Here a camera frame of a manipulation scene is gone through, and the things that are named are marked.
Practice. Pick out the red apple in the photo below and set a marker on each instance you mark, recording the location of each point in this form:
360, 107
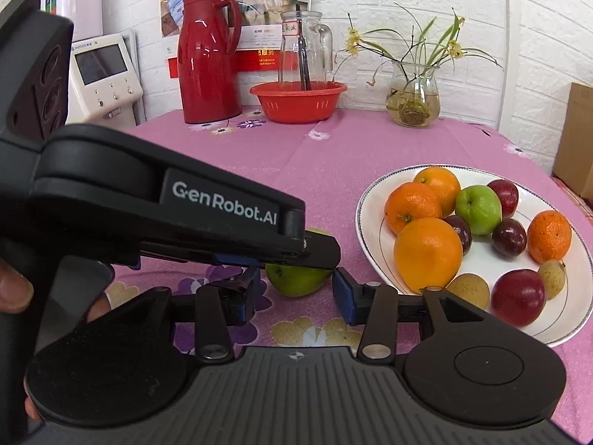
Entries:
518, 297

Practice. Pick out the white water purifier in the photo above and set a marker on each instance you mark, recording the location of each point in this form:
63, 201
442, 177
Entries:
83, 0

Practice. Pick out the yellow flowered plant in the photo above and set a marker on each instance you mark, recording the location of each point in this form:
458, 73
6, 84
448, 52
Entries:
354, 39

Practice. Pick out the glass vase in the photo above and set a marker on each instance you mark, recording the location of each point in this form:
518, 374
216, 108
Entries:
412, 102

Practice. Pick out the dark purple plum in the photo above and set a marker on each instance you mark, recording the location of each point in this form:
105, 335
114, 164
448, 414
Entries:
508, 237
461, 234

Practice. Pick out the white machine with screen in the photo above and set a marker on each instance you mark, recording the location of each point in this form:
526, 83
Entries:
106, 102

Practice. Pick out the person's left hand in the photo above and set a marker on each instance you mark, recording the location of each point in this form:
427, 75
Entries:
14, 292

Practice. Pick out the mandarin orange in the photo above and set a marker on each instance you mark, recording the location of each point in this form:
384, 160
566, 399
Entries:
411, 206
549, 236

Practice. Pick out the red plastic basket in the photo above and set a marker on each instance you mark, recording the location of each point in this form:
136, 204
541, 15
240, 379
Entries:
296, 106

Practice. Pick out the glass pitcher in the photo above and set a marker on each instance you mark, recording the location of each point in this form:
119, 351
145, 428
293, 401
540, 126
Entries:
289, 62

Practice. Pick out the dark red plum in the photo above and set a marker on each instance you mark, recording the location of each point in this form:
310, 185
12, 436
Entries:
506, 194

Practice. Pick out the cardboard box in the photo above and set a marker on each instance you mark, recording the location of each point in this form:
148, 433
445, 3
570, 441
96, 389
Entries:
577, 148

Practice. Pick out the white plate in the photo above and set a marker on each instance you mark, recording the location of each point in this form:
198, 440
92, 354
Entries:
370, 222

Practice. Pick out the black stick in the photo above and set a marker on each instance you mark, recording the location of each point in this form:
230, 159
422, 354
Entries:
303, 65

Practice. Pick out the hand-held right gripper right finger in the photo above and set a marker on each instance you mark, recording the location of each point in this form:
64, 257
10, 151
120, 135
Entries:
345, 295

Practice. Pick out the large smooth orange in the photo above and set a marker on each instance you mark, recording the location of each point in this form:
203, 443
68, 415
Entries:
442, 186
428, 252

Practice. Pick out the green apple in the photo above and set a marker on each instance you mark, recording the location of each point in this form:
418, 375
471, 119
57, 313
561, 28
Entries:
296, 283
478, 209

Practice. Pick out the small yellow-brown fruit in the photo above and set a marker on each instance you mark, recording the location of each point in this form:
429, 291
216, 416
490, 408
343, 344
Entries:
468, 290
552, 279

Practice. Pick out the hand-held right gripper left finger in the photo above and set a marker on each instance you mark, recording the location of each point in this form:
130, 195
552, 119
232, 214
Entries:
252, 299

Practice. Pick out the pink floral tablecloth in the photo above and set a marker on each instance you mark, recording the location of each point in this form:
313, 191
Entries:
324, 171

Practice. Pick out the white wall conduit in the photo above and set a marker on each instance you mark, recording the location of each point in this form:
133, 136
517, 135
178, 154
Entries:
504, 55

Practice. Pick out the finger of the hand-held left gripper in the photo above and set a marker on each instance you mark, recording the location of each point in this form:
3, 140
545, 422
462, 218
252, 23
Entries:
322, 252

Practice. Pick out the red thermos jug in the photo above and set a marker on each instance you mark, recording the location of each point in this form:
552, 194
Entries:
208, 69

